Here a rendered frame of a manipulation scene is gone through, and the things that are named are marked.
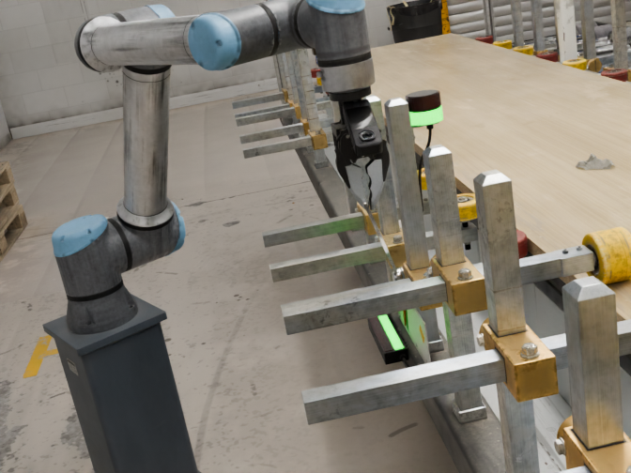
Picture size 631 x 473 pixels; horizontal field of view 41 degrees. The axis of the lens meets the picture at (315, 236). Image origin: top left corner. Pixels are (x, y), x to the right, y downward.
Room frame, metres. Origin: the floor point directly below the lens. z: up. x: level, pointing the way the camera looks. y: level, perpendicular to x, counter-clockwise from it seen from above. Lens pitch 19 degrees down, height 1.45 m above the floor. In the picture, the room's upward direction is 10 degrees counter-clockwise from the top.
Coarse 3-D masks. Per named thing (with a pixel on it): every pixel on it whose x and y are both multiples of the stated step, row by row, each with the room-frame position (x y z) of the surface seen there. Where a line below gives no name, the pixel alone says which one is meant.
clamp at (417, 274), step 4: (404, 264) 1.45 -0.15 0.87; (404, 268) 1.44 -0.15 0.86; (408, 268) 1.42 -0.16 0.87; (420, 268) 1.41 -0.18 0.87; (424, 268) 1.41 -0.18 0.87; (404, 272) 1.45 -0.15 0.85; (408, 272) 1.40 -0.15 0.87; (412, 272) 1.40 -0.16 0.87; (416, 272) 1.40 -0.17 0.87; (420, 272) 1.39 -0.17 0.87; (424, 272) 1.39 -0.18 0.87; (408, 276) 1.40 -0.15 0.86; (412, 276) 1.38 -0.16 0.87; (416, 276) 1.38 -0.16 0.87; (420, 276) 1.38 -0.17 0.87; (412, 280) 1.37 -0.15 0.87; (416, 280) 1.36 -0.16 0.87; (432, 304) 1.34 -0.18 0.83; (436, 304) 1.34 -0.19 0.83; (440, 304) 1.34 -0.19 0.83; (420, 308) 1.34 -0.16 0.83; (424, 308) 1.34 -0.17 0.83; (428, 308) 1.34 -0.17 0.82; (432, 308) 1.34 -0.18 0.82
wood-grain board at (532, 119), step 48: (384, 48) 4.23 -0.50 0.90; (432, 48) 3.93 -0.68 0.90; (480, 48) 3.67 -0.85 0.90; (384, 96) 2.97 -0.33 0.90; (480, 96) 2.67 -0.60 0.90; (528, 96) 2.54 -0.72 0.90; (576, 96) 2.43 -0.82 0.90; (624, 96) 2.32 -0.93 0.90; (432, 144) 2.17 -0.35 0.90; (480, 144) 2.08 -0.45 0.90; (528, 144) 2.00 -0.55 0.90; (576, 144) 1.93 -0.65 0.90; (624, 144) 1.85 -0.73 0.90; (528, 192) 1.63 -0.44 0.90; (576, 192) 1.58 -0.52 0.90; (624, 192) 1.53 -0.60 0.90; (528, 240) 1.39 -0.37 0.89; (576, 240) 1.34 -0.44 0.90; (624, 288) 1.12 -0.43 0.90
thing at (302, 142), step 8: (328, 136) 2.87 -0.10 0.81; (272, 144) 2.87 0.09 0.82; (280, 144) 2.86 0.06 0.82; (288, 144) 2.86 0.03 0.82; (296, 144) 2.87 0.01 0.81; (304, 144) 2.87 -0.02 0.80; (248, 152) 2.85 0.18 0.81; (256, 152) 2.86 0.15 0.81; (264, 152) 2.86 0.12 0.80; (272, 152) 2.86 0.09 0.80
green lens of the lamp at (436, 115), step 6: (438, 108) 1.41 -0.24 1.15; (414, 114) 1.41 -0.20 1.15; (420, 114) 1.41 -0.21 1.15; (426, 114) 1.40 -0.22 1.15; (432, 114) 1.40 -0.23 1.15; (438, 114) 1.41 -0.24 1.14; (414, 120) 1.41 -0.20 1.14; (420, 120) 1.41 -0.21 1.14; (426, 120) 1.40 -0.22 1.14; (432, 120) 1.40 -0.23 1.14; (438, 120) 1.41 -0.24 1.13
